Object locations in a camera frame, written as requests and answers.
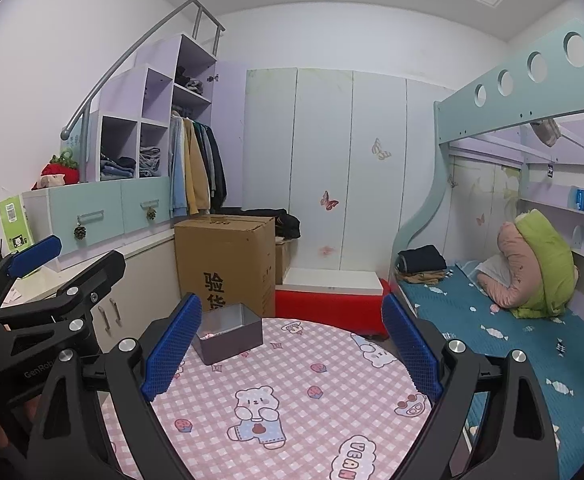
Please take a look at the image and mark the grey hanging pouch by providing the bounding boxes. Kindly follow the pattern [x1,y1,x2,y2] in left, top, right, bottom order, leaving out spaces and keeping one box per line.
[531,117,562,148]

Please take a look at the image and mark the grey metal handrail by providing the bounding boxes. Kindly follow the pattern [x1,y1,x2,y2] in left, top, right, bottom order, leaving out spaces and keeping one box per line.
[61,0,225,183]

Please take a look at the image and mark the green blanket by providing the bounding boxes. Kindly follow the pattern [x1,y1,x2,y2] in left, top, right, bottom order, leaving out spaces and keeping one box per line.
[509,209,578,320]

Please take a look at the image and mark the green printed box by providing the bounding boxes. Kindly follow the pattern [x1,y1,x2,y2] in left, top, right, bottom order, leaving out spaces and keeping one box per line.
[0,195,35,251]

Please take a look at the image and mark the teal bed sheet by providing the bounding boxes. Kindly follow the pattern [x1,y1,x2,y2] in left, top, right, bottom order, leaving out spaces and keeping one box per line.
[397,260,584,480]

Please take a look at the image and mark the small brown cardboard box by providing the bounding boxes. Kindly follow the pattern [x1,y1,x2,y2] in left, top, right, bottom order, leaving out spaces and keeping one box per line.
[274,240,293,286]

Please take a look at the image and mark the folded blue jeans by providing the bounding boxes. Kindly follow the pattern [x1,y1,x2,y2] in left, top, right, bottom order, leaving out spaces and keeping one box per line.
[100,156,137,181]

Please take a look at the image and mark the dark clothes on shelf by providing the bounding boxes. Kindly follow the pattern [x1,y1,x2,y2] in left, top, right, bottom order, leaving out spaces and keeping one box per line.
[174,67,205,96]

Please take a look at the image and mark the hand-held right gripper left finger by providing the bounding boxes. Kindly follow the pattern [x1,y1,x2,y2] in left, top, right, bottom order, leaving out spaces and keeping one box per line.
[24,292,203,480]

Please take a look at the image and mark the folded grey clothes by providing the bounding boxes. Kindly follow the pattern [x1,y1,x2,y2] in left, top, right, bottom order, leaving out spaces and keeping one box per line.
[139,146,162,178]

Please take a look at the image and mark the dark hanging jacket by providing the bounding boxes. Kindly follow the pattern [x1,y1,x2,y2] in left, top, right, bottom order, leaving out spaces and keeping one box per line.
[194,121,229,211]

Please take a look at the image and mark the dark folded clothes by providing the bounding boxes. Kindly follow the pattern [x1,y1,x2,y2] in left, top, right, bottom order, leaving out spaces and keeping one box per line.
[397,245,448,275]

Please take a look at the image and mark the light blue hanging shirt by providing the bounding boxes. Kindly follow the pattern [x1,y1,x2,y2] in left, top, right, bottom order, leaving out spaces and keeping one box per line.
[169,114,188,218]

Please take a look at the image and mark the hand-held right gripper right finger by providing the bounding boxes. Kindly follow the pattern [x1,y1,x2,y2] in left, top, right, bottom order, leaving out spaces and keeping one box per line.
[382,292,562,480]

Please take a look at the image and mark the large brown cardboard box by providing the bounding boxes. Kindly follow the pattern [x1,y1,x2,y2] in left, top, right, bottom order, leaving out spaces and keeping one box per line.
[173,214,277,318]

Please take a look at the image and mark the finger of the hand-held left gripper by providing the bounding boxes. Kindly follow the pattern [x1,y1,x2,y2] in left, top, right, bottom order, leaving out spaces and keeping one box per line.
[0,249,127,362]
[0,234,64,311]

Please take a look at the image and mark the mustard hanging jacket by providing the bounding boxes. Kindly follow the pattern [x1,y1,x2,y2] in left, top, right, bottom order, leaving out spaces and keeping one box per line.
[182,117,212,216]

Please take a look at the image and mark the white wardrobe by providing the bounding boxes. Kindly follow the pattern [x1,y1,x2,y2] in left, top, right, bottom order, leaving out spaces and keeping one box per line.
[244,67,455,281]

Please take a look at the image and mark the teal and purple bunk bed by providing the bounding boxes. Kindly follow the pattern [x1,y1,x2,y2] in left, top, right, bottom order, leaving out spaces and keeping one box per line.
[389,17,584,480]

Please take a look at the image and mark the grey metal tin box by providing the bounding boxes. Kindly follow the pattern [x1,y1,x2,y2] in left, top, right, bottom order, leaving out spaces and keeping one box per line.
[192,302,264,366]

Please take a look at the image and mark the black clothes pile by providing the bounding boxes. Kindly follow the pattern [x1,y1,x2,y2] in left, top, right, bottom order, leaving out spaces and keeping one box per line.
[222,207,302,241]

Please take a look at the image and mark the tan folded clothes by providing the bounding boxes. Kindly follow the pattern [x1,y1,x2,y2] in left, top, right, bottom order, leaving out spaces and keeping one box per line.
[397,270,455,287]

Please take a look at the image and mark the pink checked tablecloth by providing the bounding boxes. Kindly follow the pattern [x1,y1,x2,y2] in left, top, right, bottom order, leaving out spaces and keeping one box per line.
[101,316,435,480]

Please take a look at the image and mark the purple shelf unit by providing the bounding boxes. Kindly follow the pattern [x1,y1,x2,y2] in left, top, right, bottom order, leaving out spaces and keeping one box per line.
[84,34,248,211]

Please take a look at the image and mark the cream cabinet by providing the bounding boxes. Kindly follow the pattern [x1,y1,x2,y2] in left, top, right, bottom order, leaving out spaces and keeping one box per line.
[2,232,183,361]

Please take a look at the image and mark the teal drawer unit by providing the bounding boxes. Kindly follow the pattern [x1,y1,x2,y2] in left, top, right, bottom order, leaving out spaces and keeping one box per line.
[22,175,175,268]

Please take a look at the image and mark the white pillow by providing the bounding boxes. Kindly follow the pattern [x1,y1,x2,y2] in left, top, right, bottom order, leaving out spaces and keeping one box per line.
[474,254,515,288]

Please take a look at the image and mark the pink pillow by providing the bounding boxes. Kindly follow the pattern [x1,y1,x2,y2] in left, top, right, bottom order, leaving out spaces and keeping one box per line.
[477,221,580,311]

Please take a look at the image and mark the red strawberry plush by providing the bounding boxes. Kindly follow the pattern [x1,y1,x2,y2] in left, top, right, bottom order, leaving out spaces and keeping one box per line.
[32,149,80,191]

